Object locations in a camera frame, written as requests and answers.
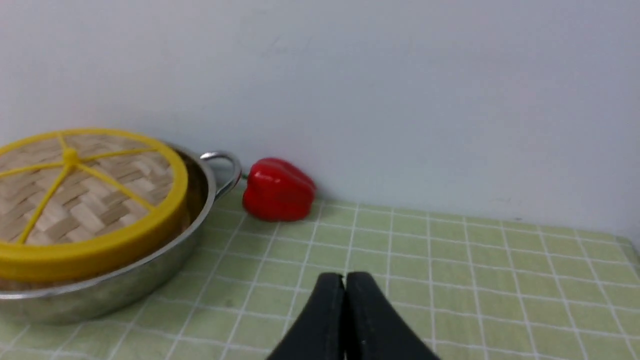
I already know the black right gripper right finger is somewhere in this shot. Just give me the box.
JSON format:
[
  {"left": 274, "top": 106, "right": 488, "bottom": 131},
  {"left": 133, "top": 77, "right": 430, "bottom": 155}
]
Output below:
[{"left": 345, "top": 271, "right": 439, "bottom": 360}]

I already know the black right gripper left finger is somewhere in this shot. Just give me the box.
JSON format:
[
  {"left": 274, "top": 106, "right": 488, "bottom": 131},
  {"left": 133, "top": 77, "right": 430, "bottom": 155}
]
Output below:
[{"left": 267, "top": 272, "right": 346, "bottom": 360}]

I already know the woven bamboo steamer lid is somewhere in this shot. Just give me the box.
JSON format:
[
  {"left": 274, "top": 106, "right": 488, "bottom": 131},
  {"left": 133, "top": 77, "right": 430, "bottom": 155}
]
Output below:
[{"left": 0, "top": 129, "right": 190, "bottom": 291}]

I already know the stainless steel pot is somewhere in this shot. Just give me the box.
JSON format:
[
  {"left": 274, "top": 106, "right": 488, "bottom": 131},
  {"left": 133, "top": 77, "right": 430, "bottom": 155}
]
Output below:
[{"left": 0, "top": 144, "right": 243, "bottom": 325}]

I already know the red bell pepper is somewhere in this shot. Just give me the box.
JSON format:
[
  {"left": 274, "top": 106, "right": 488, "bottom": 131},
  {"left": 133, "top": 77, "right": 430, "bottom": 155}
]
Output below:
[{"left": 242, "top": 157, "right": 317, "bottom": 223}]

